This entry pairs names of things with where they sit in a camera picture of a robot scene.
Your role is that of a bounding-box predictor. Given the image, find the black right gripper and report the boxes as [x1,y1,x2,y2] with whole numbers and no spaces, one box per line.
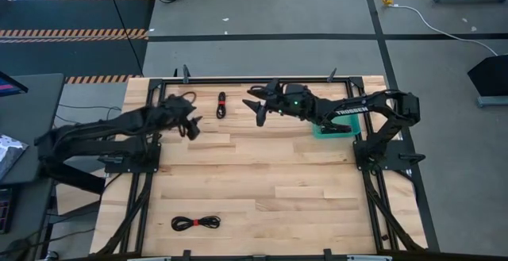
[241,79,319,128]

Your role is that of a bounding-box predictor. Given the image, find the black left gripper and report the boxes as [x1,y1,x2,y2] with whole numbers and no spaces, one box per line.
[160,94,204,142]

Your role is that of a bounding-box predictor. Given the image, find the green plastic bin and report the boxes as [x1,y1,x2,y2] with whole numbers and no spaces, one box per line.
[311,112,363,140]

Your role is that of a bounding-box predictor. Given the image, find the grey side desk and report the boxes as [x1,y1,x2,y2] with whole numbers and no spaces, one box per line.
[0,72,66,186]

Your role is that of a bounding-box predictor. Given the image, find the black mat hazard stripes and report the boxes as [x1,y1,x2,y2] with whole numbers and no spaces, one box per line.
[0,0,156,85]

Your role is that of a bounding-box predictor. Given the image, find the grey printed plastic bag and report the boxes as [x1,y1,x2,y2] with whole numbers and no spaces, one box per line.
[0,134,29,181]

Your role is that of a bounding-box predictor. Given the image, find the dark monitor screen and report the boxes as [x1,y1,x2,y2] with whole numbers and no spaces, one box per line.
[0,71,29,98]

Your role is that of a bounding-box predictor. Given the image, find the dark keyboard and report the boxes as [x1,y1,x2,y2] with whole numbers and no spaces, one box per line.
[0,186,15,235]

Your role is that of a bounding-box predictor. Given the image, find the black box on stand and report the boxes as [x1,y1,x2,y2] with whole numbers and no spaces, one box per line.
[467,54,508,109]

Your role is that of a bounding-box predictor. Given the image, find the black metal table frame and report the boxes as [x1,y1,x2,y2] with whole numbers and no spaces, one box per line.
[94,75,429,261]

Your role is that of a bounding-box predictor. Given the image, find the short black cable red tie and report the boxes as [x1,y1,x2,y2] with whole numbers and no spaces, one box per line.
[215,90,227,120]

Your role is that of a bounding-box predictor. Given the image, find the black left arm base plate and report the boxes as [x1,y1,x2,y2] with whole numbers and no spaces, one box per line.
[103,141,163,175]

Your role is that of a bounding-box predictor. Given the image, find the long black cable red tie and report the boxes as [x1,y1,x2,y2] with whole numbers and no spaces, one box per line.
[171,215,221,232]

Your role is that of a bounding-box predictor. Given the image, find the tangled cables under desk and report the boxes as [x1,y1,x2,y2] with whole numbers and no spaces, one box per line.
[53,102,123,124]

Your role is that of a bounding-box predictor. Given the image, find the long black floor cable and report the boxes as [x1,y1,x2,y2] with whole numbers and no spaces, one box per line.
[103,0,144,76]

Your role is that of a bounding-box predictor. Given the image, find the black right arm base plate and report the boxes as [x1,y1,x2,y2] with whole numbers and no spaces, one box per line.
[352,139,427,172]

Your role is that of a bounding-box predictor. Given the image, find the white floor cable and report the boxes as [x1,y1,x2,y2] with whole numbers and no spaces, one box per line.
[391,3,499,57]

